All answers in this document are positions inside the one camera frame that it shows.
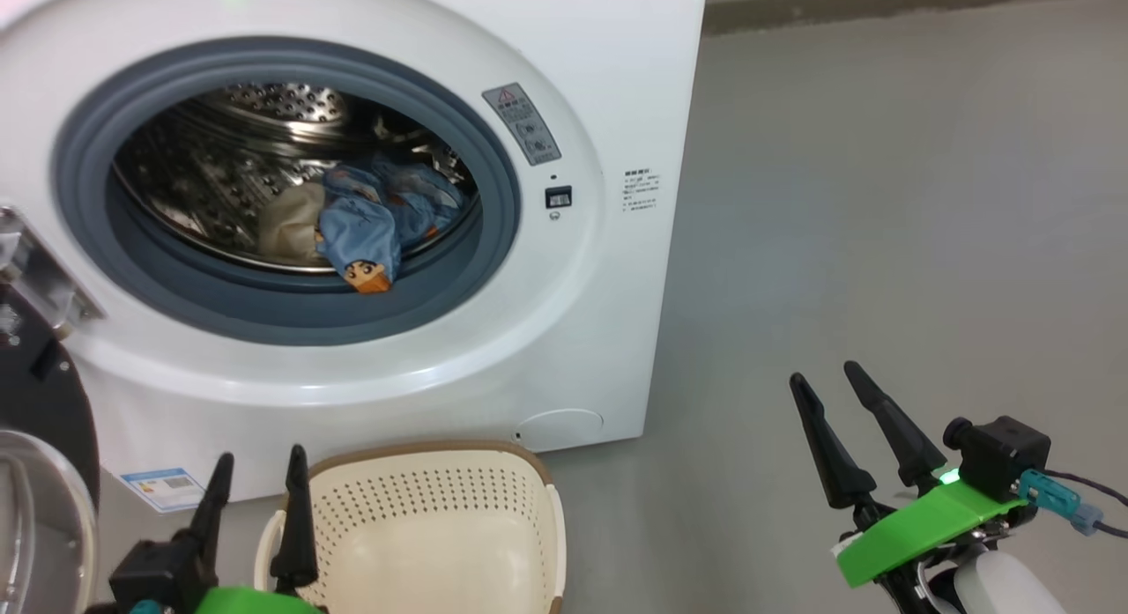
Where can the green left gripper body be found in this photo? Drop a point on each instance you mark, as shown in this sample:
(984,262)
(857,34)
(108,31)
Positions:
(256,601)

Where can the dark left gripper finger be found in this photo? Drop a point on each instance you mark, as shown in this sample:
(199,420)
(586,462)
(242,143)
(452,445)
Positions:
(211,526)
(297,535)

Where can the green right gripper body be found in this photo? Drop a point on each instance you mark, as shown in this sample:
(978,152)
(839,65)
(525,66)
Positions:
(925,530)

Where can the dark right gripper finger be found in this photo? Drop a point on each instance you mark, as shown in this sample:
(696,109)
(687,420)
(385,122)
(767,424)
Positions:
(833,460)
(899,433)

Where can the black glass washer door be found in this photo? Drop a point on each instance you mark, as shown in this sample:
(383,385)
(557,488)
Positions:
(44,403)

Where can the cream garment with cartoon print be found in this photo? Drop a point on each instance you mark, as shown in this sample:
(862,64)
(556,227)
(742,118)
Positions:
(291,226)

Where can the blue garment with orange print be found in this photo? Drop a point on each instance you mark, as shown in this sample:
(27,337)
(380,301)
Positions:
(361,226)

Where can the white front-load washing machine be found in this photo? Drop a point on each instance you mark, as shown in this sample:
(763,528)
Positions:
(573,332)

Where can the metal door hinge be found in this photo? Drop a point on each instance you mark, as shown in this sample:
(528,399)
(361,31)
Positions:
(44,275)

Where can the stainless steel washer drum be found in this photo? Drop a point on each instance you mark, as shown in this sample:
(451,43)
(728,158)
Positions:
(194,173)

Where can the black door latch slot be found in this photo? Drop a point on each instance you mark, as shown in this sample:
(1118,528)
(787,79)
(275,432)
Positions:
(559,196)

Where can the blue energy label sticker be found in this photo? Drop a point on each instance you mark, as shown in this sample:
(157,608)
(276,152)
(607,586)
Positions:
(163,489)

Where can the cream perforated laundry basket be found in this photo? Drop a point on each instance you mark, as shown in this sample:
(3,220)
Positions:
(423,526)

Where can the round white filter cover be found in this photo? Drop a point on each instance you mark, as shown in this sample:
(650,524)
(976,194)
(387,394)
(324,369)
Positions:
(561,429)

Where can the grey warning label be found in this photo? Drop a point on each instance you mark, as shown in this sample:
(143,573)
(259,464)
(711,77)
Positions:
(522,123)

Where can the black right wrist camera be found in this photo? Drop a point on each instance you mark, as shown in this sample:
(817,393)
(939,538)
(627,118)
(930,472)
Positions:
(1005,455)

